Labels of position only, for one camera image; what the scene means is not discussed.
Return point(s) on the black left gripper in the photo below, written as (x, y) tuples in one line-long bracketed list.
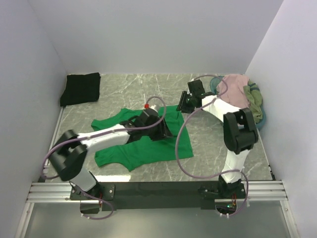
[(164, 132)]

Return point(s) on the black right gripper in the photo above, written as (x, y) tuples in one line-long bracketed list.
[(181, 104)]

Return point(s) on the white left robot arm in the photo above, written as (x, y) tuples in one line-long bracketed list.
[(69, 153)]

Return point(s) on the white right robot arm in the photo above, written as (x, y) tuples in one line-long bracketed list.
[(239, 129)]

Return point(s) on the pink tank top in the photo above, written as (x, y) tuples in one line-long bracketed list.
[(231, 90)]

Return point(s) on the olive green tank top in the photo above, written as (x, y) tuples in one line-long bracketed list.
[(255, 101)]

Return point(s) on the black folded tank top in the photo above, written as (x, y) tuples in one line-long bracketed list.
[(81, 88)]

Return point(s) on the teal plastic basket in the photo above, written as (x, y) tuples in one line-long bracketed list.
[(260, 121)]

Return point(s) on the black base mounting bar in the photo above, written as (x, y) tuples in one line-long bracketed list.
[(173, 194)]

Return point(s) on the aluminium frame rail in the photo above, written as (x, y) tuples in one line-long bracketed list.
[(41, 192)]

